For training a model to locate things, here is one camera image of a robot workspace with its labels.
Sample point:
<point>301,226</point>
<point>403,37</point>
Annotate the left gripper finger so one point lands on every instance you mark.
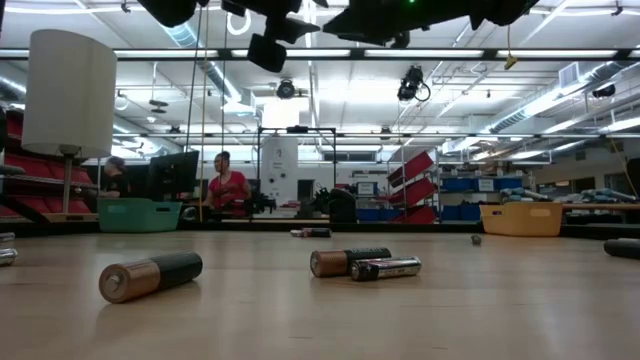
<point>300,29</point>

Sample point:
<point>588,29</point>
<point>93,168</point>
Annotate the copper black battery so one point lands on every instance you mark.
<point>317,232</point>
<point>345,261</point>
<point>624,248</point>
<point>150,276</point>

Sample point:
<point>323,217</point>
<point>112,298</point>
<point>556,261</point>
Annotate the black distant robot arm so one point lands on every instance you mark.
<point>265,204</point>
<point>321,200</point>

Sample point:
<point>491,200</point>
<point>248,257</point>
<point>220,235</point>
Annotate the yellow hanging hook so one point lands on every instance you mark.
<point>510,62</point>

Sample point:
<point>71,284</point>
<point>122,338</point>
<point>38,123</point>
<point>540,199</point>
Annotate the black pendant disc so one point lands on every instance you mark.
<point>159,103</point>

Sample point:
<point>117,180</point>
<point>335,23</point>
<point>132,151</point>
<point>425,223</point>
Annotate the person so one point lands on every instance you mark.
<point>227,187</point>
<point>116,162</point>

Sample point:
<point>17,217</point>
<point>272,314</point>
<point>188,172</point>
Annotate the red bin rack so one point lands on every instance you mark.
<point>412,192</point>

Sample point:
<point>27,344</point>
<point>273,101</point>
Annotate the blue bin shelf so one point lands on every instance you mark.
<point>455,185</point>

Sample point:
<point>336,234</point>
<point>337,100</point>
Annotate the black monitor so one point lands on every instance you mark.
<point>172,175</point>

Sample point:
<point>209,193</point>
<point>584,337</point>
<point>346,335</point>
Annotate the white air vent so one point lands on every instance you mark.
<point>569,75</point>

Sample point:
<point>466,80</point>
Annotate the grey blue machine part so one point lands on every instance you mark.
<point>520,194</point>
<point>607,195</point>

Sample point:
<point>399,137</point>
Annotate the white table lamp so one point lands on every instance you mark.
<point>70,90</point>

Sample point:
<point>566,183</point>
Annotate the black ceiling spotlight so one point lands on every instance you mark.
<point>604,91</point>

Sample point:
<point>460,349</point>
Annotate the green plastic bin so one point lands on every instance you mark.
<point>135,217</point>

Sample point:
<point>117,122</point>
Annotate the yellow plastic bin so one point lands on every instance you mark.
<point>520,222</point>

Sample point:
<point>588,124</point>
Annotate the red storage shelf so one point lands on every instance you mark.
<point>42,170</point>

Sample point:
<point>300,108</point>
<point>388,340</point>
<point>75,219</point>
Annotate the wooden workbench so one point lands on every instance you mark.
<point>600,206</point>

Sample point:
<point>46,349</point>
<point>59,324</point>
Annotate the black chair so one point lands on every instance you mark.
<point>10,170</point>

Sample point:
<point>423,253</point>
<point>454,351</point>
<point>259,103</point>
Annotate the black dome camera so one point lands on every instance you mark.
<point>286,89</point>

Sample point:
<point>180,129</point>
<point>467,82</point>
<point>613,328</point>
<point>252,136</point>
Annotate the black ceiling camera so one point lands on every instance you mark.
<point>411,80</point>

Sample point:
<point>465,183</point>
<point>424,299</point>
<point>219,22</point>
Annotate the black ceiling light rail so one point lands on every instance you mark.
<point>627,53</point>
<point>450,135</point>

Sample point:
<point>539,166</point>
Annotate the silver ceiling duct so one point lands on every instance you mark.
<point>525,116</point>

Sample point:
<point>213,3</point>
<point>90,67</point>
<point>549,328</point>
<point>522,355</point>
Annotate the black aluminium table frame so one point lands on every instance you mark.
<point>400,227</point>

